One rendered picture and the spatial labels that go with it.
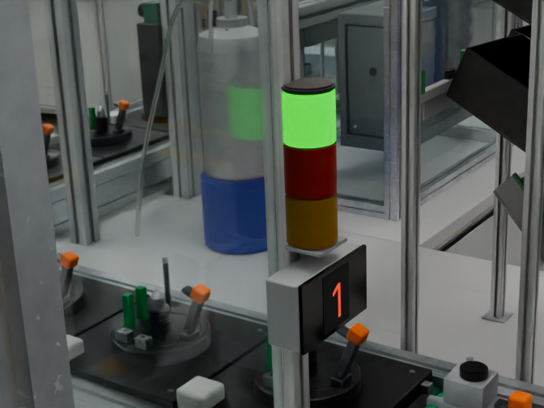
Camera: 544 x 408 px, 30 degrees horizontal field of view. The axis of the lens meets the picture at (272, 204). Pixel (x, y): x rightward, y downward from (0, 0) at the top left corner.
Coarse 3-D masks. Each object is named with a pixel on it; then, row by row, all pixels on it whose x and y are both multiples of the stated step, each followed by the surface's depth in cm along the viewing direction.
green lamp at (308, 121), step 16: (288, 96) 92; (304, 96) 91; (320, 96) 91; (288, 112) 93; (304, 112) 92; (320, 112) 92; (288, 128) 93; (304, 128) 92; (320, 128) 92; (288, 144) 94; (304, 144) 93; (320, 144) 93
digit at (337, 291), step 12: (348, 264) 100; (336, 276) 98; (348, 276) 100; (324, 288) 96; (336, 288) 98; (348, 288) 101; (324, 300) 97; (336, 300) 99; (348, 300) 101; (324, 312) 97; (336, 312) 99; (348, 312) 101; (324, 324) 98; (336, 324) 100
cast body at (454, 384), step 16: (464, 368) 107; (480, 368) 107; (448, 384) 107; (464, 384) 106; (480, 384) 106; (496, 384) 108; (432, 400) 111; (448, 400) 108; (464, 400) 107; (480, 400) 106; (496, 400) 109
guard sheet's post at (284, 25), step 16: (272, 0) 91; (288, 0) 93; (272, 16) 92; (288, 16) 92; (272, 32) 92; (288, 32) 92; (272, 48) 93; (288, 48) 93; (272, 64) 93; (288, 64) 93; (272, 80) 95; (288, 80) 94; (288, 256) 99; (288, 352) 102; (288, 368) 103; (304, 368) 105; (288, 384) 104; (304, 384) 105; (288, 400) 104; (304, 400) 106
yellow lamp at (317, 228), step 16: (336, 192) 97; (288, 208) 96; (304, 208) 95; (320, 208) 95; (336, 208) 96; (288, 224) 97; (304, 224) 95; (320, 224) 95; (336, 224) 97; (288, 240) 97; (304, 240) 96; (320, 240) 96; (336, 240) 97
